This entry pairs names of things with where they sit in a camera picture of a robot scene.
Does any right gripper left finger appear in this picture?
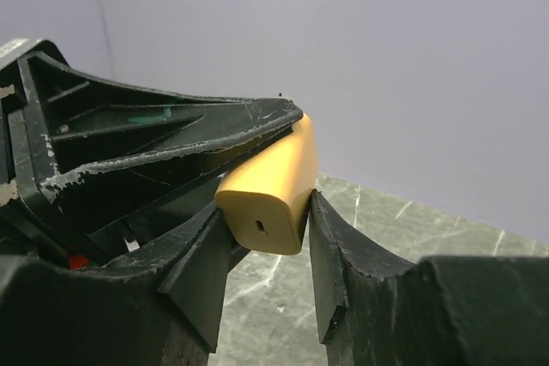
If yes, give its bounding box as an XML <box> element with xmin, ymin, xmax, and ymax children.
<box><xmin>1</xmin><ymin>204</ymin><xmax>232</xmax><ymax>365</ymax></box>

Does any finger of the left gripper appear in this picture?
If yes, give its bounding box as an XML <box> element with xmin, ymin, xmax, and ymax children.
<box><xmin>1</xmin><ymin>39</ymin><xmax>303</xmax><ymax>267</ymax></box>

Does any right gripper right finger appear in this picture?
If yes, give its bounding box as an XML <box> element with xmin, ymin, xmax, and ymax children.
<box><xmin>309</xmin><ymin>192</ymin><xmax>548</xmax><ymax>365</ymax></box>

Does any orange plug adapter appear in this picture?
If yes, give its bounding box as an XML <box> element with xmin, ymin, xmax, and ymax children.
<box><xmin>214</xmin><ymin>114</ymin><xmax>318</xmax><ymax>255</ymax></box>

